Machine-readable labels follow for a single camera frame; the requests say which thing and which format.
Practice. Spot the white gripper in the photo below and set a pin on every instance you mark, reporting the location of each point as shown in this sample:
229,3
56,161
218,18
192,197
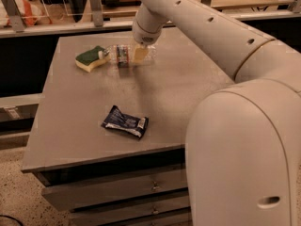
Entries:
141,37

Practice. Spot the clear plastic water bottle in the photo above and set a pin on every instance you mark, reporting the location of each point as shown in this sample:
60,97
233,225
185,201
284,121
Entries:
122,54

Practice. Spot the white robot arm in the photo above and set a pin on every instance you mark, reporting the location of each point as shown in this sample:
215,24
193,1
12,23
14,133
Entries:
242,147

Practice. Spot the green and yellow sponge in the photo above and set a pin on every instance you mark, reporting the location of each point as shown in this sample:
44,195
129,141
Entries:
92,58

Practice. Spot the dark bar tool on shelf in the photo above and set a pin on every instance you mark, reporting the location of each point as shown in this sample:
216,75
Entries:
121,3

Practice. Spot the dark blue snack packet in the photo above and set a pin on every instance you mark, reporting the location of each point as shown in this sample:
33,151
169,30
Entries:
127,123

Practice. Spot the orange and white bag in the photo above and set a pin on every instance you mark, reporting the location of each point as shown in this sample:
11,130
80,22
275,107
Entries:
31,14

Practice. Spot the grey drawer cabinet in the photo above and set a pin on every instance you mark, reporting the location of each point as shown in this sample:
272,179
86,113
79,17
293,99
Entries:
68,144

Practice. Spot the top grey drawer front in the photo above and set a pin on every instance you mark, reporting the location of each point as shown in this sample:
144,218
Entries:
115,188

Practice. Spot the grey drawer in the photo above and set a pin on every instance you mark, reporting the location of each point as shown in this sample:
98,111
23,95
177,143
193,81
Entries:
163,219
115,188
145,207

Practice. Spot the middle grey drawer front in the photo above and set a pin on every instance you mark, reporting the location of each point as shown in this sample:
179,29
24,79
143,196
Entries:
145,207

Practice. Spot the bottom grey drawer front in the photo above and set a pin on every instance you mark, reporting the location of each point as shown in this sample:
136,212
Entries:
163,219

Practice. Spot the metal rail frame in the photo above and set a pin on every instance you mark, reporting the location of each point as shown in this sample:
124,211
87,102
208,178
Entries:
96,16

